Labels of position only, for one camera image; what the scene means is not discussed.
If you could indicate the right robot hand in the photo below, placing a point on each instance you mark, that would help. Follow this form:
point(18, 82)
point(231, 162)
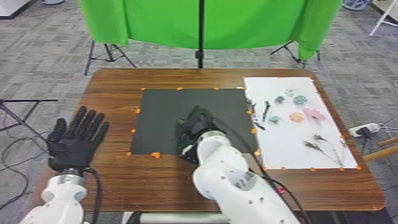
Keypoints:
point(201, 121)

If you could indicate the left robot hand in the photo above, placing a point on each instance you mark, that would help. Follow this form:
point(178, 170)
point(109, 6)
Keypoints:
point(73, 143)

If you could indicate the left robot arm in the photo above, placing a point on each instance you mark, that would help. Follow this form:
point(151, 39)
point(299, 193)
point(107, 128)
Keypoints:
point(59, 200)

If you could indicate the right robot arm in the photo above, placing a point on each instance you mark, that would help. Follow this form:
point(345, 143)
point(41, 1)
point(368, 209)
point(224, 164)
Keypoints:
point(237, 186)

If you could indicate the dark mat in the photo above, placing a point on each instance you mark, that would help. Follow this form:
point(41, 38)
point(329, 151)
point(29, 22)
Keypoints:
point(160, 120)

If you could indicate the black folding stand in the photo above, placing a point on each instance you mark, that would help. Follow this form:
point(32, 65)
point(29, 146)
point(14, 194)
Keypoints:
point(23, 111)

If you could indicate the grey-green flower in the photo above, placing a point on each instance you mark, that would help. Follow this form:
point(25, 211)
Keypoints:
point(279, 99)

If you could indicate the white sheet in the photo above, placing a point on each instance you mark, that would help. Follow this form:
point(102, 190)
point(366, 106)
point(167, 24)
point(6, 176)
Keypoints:
point(290, 146)

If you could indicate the pale green flower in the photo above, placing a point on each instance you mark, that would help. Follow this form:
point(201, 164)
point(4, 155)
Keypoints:
point(290, 92)

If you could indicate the teal flower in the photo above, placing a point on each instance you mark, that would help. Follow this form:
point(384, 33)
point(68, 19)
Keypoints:
point(301, 99)

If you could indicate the green sprig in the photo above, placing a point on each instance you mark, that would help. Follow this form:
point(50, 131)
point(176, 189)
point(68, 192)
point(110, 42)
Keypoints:
point(320, 137)
point(309, 145)

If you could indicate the black tripod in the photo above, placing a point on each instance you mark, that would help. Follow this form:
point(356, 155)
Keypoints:
point(293, 53)
point(109, 53)

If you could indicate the black stand pole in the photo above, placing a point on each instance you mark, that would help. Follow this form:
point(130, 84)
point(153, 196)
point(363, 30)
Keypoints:
point(201, 33)

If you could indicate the white power strip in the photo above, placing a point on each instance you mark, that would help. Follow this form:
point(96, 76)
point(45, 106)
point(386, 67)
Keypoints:
point(363, 129)

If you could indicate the pale grey bar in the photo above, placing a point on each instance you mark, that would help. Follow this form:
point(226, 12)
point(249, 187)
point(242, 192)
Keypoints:
point(180, 219)

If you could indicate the blue and white vase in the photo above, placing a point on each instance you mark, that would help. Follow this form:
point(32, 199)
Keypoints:
point(357, 3)

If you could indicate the white stand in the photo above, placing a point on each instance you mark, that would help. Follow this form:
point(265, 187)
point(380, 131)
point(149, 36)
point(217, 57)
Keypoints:
point(386, 16)

